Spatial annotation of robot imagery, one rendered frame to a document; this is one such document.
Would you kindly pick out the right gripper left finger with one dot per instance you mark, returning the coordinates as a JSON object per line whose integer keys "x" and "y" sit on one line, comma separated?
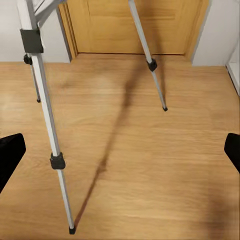
{"x": 12, "y": 149}

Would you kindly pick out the door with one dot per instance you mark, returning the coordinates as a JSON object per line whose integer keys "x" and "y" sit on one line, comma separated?
{"x": 106, "y": 26}

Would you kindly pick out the camera tripod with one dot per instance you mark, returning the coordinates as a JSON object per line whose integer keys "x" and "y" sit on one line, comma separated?
{"x": 31, "y": 20}

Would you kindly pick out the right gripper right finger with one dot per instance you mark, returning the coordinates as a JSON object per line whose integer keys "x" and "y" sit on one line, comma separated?
{"x": 232, "y": 149}

